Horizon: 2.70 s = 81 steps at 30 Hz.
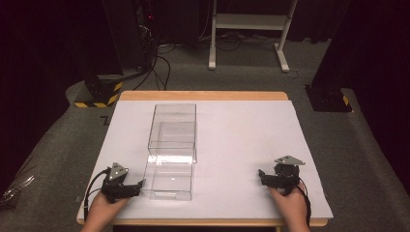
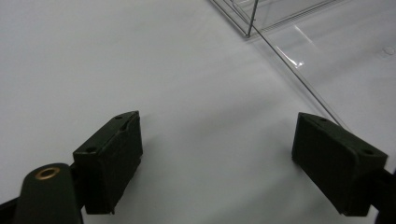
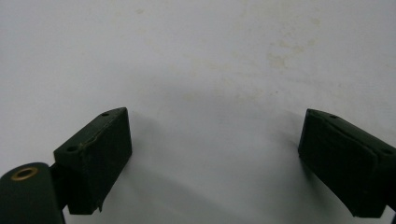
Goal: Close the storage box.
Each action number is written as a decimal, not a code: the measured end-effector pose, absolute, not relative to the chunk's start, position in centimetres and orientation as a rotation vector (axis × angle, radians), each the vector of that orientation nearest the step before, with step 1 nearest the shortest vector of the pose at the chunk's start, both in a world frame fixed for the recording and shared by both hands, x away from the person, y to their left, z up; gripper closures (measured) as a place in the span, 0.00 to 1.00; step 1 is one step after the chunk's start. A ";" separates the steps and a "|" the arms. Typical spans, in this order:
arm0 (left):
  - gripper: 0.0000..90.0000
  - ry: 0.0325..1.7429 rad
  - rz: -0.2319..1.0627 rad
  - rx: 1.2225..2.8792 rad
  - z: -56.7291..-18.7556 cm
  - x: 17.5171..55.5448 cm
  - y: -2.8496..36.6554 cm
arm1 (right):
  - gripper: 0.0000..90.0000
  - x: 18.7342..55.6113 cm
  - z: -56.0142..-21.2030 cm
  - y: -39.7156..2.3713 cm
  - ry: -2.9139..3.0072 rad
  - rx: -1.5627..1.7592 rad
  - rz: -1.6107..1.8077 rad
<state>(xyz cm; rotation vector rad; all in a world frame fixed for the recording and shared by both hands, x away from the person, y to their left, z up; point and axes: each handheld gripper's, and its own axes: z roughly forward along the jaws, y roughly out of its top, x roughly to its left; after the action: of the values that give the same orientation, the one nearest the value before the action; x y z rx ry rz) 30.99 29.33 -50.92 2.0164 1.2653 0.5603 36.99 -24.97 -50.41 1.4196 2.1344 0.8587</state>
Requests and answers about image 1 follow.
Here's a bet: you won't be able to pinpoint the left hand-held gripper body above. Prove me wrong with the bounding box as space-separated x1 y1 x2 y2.
101 161 142 204

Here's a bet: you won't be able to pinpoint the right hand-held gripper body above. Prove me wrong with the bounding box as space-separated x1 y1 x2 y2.
272 155 307 196

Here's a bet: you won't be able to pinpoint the clear plastic drawer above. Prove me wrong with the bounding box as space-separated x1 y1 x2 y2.
140 154 197 202

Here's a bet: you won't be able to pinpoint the clear plastic box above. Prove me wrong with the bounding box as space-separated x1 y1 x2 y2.
147 102 198 160

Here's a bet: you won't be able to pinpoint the person's left hand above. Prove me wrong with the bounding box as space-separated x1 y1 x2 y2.
84 191 131 226

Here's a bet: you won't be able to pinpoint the person's right hand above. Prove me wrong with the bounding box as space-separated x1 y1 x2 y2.
269 183 309 227

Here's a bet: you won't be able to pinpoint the white table mat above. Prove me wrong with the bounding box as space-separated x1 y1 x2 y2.
76 100 335 220

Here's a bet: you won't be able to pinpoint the black stand with square base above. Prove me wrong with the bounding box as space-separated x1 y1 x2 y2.
304 0 410 113

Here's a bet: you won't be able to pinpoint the wooden table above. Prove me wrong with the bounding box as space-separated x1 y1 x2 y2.
75 90 330 228

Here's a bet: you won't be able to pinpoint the clear plastic bag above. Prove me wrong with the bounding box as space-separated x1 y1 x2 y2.
0 174 36 208

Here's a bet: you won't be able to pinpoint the black stand with striped base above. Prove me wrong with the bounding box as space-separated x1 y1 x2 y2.
73 0 125 109

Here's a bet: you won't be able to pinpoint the white metal stand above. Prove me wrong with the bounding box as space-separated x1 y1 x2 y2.
208 0 298 73

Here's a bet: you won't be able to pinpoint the black equipment with red light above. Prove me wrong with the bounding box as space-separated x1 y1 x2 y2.
133 0 160 71

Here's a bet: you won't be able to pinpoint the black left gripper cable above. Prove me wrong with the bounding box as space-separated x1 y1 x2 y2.
83 166 112 222

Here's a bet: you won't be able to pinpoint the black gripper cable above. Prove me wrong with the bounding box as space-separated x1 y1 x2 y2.
83 166 112 222
296 182 313 227

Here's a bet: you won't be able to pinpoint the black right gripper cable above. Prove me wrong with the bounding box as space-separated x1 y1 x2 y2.
296 182 313 227

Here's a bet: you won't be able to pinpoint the black floor cables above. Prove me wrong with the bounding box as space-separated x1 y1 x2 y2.
132 43 178 92

